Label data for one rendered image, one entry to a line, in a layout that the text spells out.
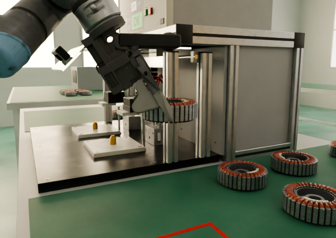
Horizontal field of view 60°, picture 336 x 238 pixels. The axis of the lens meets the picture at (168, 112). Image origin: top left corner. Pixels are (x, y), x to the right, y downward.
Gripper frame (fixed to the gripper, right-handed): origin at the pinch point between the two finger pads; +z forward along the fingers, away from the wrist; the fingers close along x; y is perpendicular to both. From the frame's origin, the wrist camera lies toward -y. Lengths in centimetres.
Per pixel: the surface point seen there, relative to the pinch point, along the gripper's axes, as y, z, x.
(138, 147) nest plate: 13.0, 9.2, -27.0
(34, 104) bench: 84, -27, -172
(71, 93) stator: 65, -21, -211
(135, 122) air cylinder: 13, 7, -56
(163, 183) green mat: 9.6, 14.9, -7.5
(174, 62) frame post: -7.3, -7.0, -16.1
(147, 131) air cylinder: 9.2, 8.5, -37.0
